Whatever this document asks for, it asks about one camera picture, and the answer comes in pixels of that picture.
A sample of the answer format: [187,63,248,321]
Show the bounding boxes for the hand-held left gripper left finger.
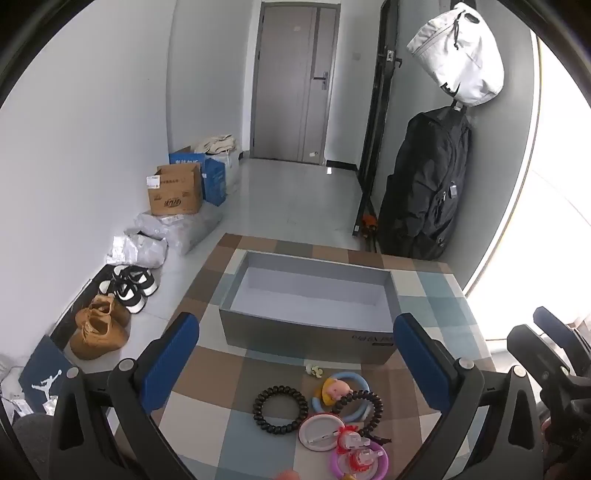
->
[48,311,200,480]

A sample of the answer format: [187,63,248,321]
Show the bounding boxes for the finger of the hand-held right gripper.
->
[532,306,591,358]
[506,324,575,384]

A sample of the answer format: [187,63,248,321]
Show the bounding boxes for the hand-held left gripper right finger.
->
[392,312,543,480]

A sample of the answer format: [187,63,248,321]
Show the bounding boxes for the dark beaded bracelet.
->
[333,390,384,439]

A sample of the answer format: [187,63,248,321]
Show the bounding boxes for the blue ring with pig doll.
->
[311,371,370,422]

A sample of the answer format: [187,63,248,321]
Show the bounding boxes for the purple ring with red charm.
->
[329,440,391,480]

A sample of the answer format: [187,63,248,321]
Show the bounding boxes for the white round pink-rimmed case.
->
[298,412,346,452]

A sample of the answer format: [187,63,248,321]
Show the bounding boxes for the grey cardboard box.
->
[218,249,402,365]

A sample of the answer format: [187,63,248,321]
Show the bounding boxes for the checkered floor mat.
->
[106,233,497,480]

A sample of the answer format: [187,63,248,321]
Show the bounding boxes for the tan boot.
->
[76,295,131,333]
[69,314,130,361]

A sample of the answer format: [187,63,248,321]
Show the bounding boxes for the black white sneaker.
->
[113,265,158,296]
[99,279,147,315]

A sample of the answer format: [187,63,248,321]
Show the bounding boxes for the black shoe mat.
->
[48,263,139,352]

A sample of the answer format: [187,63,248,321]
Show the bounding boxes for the small silver parcel bag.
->
[107,233,168,269]

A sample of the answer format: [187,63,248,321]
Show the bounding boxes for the dark blue shoe box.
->
[19,335,79,418]

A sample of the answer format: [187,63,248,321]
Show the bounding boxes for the large grey parcel bag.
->
[135,203,225,256]

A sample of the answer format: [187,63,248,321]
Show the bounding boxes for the crumpled clear plastic wrappers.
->
[0,355,61,418]

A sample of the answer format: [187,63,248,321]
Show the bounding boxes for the grey trouser leg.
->
[13,413,63,480]

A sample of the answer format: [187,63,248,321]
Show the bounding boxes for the brown cardboard box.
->
[147,162,205,217]

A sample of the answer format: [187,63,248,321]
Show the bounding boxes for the black backpack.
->
[376,106,472,260]

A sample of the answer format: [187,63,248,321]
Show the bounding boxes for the blue carton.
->
[168,147,228,207]

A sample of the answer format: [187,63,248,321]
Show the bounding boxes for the beige canvas bag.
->
[194,135,238,155]

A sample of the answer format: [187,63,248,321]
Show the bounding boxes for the black open door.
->
[353,0,402,238]

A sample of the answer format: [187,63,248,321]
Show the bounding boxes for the grey entrance door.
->
[252,1,341,163]

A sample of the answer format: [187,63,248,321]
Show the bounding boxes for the white drawstring bag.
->
[406,2,505,106]

